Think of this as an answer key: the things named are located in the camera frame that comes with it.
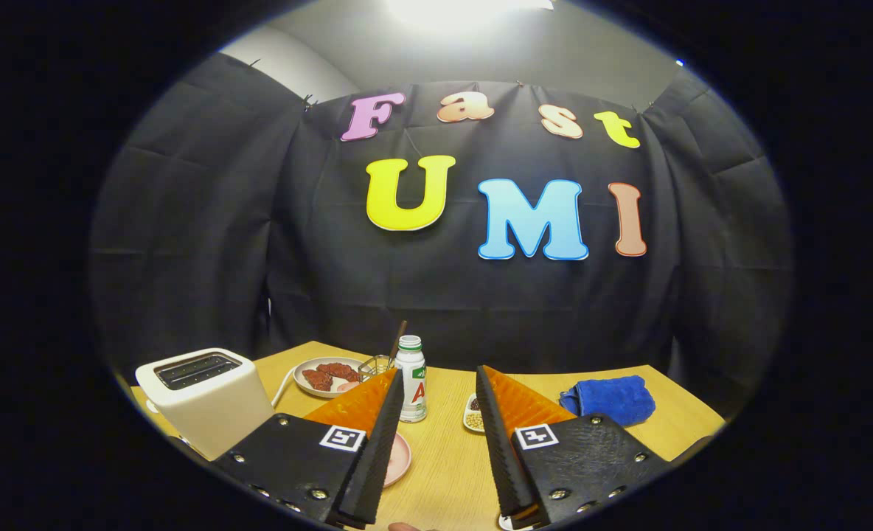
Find cream white toaster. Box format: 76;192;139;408
135;347;275;462

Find blue folded towel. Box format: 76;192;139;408
559;375;656;428

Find beige plate with meat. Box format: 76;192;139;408
293;357;369;400

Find white toaster cable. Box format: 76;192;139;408
271;367;297;409

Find white divided dish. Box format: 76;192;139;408
462;393;486;434

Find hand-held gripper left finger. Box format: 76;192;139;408
210;367;406;530

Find red meat pieces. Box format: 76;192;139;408
302;362;361;392

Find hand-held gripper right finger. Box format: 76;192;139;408
475;364;672;530

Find black backdrop cloth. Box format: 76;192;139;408
88;52;795;421

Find white plastic drink bottle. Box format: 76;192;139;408
394;335;428;423

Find metal wire cutlery holder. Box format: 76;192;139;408
358;355;397;383

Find pink round plate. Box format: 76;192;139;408
383;431;412;487

